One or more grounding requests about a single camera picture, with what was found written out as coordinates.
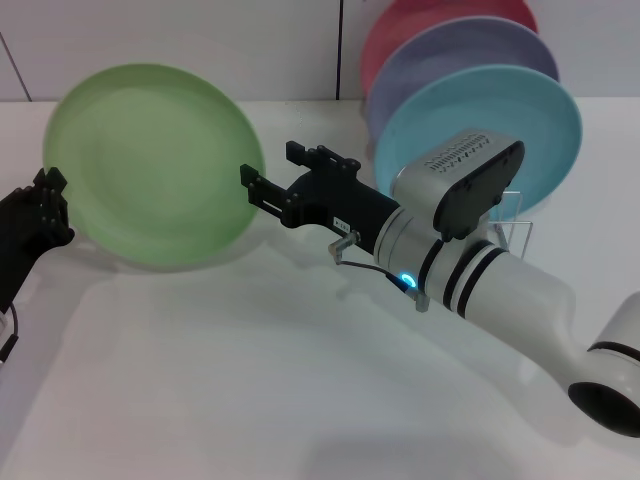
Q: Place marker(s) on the red round plate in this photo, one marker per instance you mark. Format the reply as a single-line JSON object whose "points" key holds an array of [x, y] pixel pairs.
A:
{"points": [[395, 25]]}

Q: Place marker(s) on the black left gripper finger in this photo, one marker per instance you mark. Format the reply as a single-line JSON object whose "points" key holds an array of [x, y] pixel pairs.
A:
{"points": [[51, 180]]}

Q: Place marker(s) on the green round plate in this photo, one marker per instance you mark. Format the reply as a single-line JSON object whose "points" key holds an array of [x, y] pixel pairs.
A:
{"points": [[155, 170]]}

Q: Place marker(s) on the purple round plate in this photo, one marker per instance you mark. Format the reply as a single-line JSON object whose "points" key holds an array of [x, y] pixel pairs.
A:
{"points": [[440, 55]]}

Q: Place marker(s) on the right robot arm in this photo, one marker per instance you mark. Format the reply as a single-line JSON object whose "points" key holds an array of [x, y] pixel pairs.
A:
{"points": [[515, 295]]}

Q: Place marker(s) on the turquoise round plate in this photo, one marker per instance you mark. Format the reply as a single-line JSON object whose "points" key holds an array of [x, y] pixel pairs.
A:
{"points": [[450, 120]]}

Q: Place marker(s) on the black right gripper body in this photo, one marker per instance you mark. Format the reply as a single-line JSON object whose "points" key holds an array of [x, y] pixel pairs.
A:
{"points": [[340, 200]]}

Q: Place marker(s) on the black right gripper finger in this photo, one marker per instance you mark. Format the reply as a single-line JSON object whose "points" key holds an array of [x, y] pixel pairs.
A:
{"points": [[265, 195], [330, 157]]}

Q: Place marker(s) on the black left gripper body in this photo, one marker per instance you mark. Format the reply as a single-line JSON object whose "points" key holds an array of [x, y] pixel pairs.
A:
{"points": [[30, 225]]}

